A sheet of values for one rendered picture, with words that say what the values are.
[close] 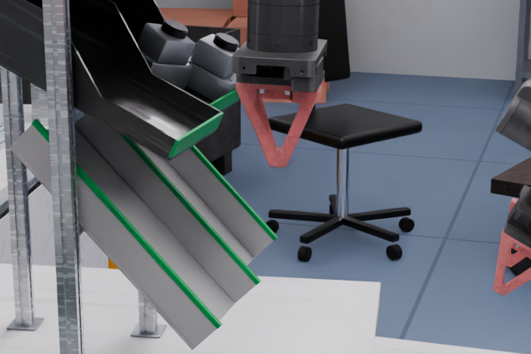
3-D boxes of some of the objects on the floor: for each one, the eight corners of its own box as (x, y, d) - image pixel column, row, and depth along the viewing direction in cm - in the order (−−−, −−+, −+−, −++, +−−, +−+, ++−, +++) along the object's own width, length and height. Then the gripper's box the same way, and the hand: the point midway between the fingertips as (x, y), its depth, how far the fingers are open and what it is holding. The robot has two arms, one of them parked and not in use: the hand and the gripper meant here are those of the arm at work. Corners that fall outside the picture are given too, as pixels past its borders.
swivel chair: (431, 225, 467) (439, -7, 443) (393, 275, 413) (401, 13, 389) (291, 209, 488) (292, -14, 463) (238, 254, 433) (236, 5, 409)
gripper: (321, -13, 86) (312, 186, 90) (333, -27, 96) (324, 153, 100) (231, -17, 87) (226, 180, 91) (251, -31, 96) (246, 148, 101)
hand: (277, 156), depth 95 cm, fingers closed
